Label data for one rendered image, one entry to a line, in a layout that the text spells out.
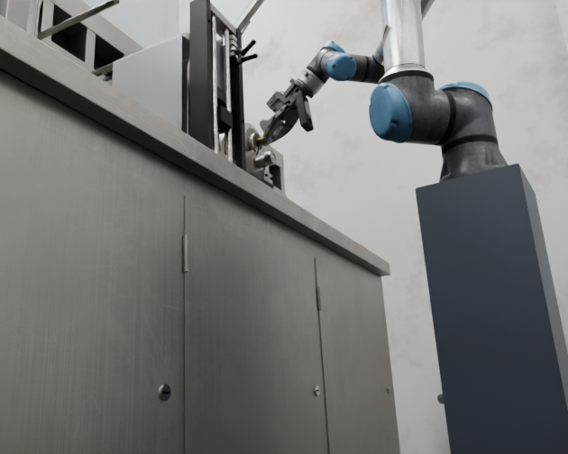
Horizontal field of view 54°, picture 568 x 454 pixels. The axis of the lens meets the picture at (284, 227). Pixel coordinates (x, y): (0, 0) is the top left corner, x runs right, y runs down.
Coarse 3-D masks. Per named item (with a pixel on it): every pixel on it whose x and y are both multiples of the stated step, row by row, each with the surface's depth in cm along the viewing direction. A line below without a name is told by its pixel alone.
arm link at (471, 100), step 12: (456, 84) 119; (468, 84) 117; (456, 96) 115; (468, 96) 116; (480, 96) 117; (456, 108) 114; (468, 108) 115; (480, 108) 116; (456, 120) 114; (468, 120) 115; (480, 120) 115; (492, 120) 117; (456, 132) 115; (468, 132) 114; (480, 132) 114; (492, 132) 115; (444, 144) 118
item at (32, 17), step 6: (30, 0) 113; (36, 0) 114; (42, 0) 116; (30, 6) 112; (36, 6) 114; (30, 12) 112; (36, 12) 113; (30, 18) 112; (36, 18) 113; (30, 24) 111; (36, 24) 113; (30, 30) 111; (36, 30) 113; (36, 36) 113
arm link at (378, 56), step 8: (424, 0) 137; (432, 0) 138; (424, 8) 139; (424, 16) 142; (376, 48) 155; (368, 56) 159; (376, 56) 155; (368, 64) 157; (376, 64) 156; (368, 72) 157; (376, 72) 158; (384, 72) 157; (368, 80) 159; (376, 80) 160
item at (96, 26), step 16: (48, 0) 151; (64, 0) 156; (80, 0) 162; (48, 16) 150; (64, 16) 158; (96, 16) 167; (64, 32) 164; (80, 32) 164; (96, 32) 166; (112, 32) 172; (64, 48) 163; (80, 48) 162; (96, 48) 172; (112, 48) 172; (128, 48) 178; (96, 64) 174; (272, 176) 267
